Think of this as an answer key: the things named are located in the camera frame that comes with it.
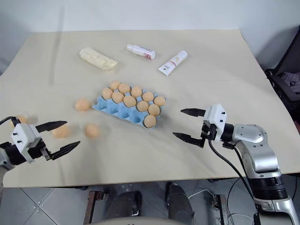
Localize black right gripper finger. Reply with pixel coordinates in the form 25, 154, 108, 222
172, 132, 204, 147
180, 108, 207, 118

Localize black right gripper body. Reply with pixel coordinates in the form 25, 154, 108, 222
200, 119, 218, 148

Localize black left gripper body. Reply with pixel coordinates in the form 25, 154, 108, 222
27, 136, 52, 162

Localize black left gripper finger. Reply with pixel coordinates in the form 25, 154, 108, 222
35, 120, 68, 134
48, 141, 81, 161

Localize light blue egg tray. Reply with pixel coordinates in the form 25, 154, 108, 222
91, 88, 167, 129

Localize beige tablecloth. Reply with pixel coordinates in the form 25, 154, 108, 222
0, 30, 300, 188

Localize white squeeze tube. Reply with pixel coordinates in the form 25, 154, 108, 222
157, 49, 188, 77

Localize dark rounded shape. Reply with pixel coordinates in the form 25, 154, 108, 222
109, 190, 142, 219
165, 182, 195, 225

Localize pale plastic-wrapped food pack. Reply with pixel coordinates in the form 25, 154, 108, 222
79, 46, 119, 71

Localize white spray bottle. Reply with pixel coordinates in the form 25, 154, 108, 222
127, 44, 156, 61

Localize black chair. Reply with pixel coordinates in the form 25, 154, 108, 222
264, 30, 300, 124

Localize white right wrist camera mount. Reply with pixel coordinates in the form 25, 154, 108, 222
202, 104, 228, 143

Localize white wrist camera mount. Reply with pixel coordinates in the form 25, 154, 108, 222
11, 123, 42, 164
202, 104, 228, 143

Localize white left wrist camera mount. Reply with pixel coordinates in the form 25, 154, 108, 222
11, 123, 42, 164

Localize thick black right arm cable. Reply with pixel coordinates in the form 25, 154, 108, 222
207, 139, 256, 196

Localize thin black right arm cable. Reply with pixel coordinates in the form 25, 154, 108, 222
231, 145, 253, 188

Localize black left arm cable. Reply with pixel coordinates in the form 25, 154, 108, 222
0, 116, 18, 128

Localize white floor cable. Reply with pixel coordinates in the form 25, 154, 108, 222
188, 188, 214, 200

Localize rusty metal frame leg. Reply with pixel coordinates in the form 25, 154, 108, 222
83, 190, 104, 225
210, 194, 229, 225

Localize black floor cable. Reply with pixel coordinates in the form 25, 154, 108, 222
226, 177, 256, 225

